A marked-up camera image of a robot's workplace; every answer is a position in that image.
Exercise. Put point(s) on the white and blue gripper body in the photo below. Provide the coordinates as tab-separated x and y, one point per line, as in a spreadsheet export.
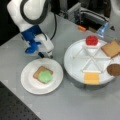
38	42

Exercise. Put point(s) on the toast bread slice front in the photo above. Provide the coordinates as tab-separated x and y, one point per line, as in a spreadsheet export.
40	69

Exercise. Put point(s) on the toast bread slice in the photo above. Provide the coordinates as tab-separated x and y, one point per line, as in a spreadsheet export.
40	69
111	49

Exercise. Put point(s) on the green lettuce piece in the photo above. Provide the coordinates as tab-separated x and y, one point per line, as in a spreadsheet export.
45	76

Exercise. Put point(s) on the red tomato slice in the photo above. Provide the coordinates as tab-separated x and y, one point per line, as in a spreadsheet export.
91	40

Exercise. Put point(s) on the white paper plate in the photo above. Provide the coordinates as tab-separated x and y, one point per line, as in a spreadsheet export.
34	86

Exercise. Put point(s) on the white divided round tray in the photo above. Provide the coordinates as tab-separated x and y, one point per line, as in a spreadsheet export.
80	58

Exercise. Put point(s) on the orange small block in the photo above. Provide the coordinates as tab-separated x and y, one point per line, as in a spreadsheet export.
81	28

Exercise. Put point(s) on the yellow cheese slice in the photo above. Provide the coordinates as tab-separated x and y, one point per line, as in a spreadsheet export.
91	78

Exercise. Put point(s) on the toast bread slice back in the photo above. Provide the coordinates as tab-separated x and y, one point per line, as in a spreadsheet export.
111	49

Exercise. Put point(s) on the brown round meat patty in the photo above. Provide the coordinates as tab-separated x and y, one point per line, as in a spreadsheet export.
114	69

